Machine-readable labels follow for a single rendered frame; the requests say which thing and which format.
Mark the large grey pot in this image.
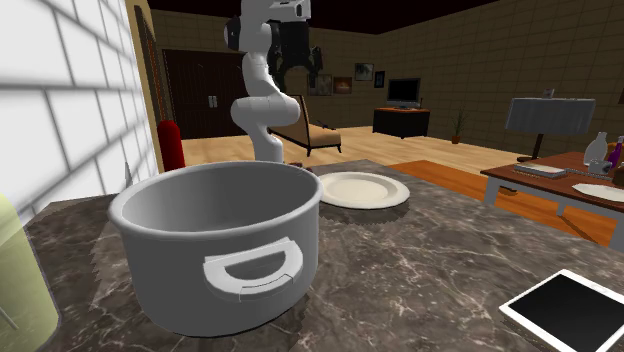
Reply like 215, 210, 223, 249
107, 160, 324, 339

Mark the white tablet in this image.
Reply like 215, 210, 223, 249
498, 268, 624, 352

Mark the brown table with white legs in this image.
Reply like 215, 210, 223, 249
479, 131, 624, 253

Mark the red cylinder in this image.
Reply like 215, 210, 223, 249
156, 119, 187, 173

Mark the white plate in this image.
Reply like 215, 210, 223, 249
318, 170, 411, 211

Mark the grey shade lamp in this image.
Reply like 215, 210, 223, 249
504, 96, 597, 164

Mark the long dark wall picture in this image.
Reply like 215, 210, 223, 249
133, 4, 168, 124

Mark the brown lounge chair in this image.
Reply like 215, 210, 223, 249
267, 94, 343, 158

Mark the dark double door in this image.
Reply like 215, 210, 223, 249
162, 48, 251, 141

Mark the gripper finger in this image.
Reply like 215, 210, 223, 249
266, 54, 291, 95
300, 45, 324, 75

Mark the potted plant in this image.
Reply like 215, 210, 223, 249
450, 108, 468, 145

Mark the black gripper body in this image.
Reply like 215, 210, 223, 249
266, 20, 312, 66

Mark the dark cabinet with television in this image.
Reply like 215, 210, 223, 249
372, 77, 432, 141

